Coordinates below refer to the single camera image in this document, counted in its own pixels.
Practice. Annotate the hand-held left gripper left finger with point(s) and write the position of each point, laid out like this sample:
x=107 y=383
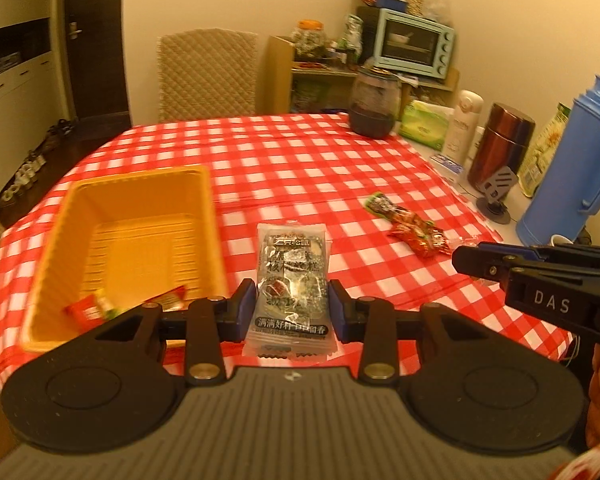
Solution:
x=246 y=310

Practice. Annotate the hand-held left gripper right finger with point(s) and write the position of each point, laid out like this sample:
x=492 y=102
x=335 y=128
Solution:
x=340 y=310

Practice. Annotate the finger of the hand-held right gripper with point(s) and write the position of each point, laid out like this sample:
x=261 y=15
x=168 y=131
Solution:
x=480 y=262
x=510 y=249

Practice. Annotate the grey clear snack packet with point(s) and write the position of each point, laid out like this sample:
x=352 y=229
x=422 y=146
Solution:
x=290 y=260

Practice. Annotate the green black snack packet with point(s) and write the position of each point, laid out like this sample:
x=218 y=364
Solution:
x=380 y=206

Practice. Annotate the orange plastic basket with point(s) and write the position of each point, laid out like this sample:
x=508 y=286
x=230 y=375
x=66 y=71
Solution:
x=130 y=240

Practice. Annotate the red yellow snack packet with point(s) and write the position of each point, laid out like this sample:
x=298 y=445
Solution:
x=87 y=307

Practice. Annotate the white patterned mug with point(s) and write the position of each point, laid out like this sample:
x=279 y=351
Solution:
x=562 y=239

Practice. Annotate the grey phone stand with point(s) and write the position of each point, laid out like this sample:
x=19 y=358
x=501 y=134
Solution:
x=497 y=195

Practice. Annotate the blue thermos flask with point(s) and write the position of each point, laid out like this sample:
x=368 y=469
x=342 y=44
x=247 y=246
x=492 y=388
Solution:
x=570 y=175

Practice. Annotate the brown metal thermos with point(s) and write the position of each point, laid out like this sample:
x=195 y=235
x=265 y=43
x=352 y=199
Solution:
x=500 y=145

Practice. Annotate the blue white small box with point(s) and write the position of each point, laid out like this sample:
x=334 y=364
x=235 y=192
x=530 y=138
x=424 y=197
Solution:
x=447 y=163

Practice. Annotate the yellow green bag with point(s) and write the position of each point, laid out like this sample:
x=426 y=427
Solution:
x=545 y=150

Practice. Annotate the white rabbit print bottle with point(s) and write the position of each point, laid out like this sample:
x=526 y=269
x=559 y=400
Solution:
x=461 y=130

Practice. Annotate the red white checkered tablecloth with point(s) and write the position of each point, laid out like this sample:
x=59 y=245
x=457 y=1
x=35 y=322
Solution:
x=330 y=170

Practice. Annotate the green tissue pack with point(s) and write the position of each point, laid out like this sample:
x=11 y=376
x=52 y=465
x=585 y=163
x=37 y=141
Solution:
x=425 y=125

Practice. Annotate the red patterned cloth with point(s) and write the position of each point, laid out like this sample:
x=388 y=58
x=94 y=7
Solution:
x=590 y=467

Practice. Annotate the dark glass jar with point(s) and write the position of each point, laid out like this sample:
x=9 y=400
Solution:
x=375 y=105

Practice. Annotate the light blue toaster oven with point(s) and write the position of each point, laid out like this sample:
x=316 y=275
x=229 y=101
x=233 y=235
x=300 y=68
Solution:
x=412 y=45

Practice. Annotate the white bowl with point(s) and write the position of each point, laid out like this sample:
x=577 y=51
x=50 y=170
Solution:
x=401 y=39

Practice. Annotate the wooden shelf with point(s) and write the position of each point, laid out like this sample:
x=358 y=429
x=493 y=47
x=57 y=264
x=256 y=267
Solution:
x=280 y=75

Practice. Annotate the row of shoes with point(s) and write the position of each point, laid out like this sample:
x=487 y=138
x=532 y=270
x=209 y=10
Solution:
x=27 y=170

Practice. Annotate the green white bag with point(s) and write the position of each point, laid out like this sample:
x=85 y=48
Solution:
x=352 y=32

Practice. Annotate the plastic jar orange lid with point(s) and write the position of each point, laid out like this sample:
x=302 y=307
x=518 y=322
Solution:
x=308 y=40

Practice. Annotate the dark door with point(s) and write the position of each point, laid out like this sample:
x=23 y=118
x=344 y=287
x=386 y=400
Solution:
x=95 y=50

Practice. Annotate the white cabinet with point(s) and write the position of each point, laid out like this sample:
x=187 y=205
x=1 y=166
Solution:
x=15 y=85

